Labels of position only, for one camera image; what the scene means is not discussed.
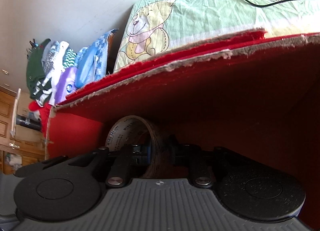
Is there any packing tape roll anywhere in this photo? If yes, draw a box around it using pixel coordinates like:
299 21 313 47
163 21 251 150
105 115 162 177

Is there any black cylinder bottle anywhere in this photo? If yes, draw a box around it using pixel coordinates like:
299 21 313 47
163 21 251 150
16 115 41 132

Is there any large red cardboard box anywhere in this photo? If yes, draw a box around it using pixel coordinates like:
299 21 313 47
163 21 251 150
46 30 319 229

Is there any pile of clothes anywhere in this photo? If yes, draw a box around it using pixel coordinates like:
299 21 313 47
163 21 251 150
26 29 118 107

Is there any cartoon print bed sheet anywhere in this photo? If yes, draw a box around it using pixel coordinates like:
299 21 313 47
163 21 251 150
114 0 319 71

